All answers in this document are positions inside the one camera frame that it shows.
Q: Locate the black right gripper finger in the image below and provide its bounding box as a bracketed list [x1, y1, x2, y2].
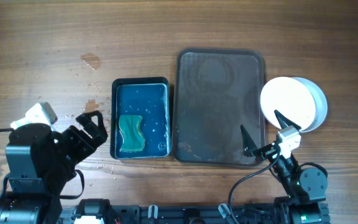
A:
[240, 125, 259, 157]
[274, 110, 301, 131]

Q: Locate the white plate top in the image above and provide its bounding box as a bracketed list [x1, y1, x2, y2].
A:
[260, 77, 316, 131]

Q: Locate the white plate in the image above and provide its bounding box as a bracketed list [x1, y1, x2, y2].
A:
[293, 77, 328, 133]
[260, 77, 316, 131]

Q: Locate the white plate bottom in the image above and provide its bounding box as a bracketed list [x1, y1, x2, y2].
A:
[293, 77, 328, 133]

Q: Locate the green yellow sponge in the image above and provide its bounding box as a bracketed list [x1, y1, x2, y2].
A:
[119, 115, 145, 152]

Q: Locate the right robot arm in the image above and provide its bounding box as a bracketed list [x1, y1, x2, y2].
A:
[240, 110, 329, 223]

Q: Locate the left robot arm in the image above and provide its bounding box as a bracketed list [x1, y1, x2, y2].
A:
[0, 110, 108, 223]

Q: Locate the dark brown serving tray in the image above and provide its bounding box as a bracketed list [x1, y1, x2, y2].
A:
[172, 48, 265, 168]

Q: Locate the black water basin tray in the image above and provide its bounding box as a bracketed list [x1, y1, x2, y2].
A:
[110, 77, 171, 159]

